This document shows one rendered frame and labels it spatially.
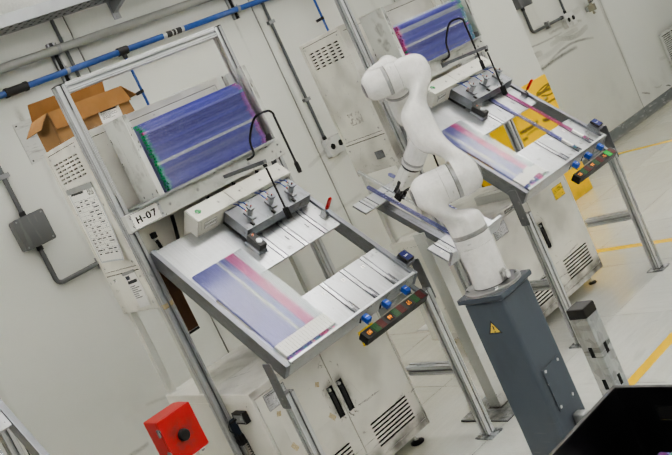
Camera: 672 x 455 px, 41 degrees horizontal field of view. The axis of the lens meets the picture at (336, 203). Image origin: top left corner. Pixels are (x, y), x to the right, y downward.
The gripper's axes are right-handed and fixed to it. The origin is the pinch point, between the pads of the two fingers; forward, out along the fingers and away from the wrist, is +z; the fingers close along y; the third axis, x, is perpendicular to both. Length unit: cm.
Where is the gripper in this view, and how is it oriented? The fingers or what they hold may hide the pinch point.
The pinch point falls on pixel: (400, 194)
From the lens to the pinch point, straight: 350.4
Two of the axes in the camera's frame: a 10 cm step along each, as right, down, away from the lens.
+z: -2.2, 7.2, 6.6
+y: -6.5, 4.0, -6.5
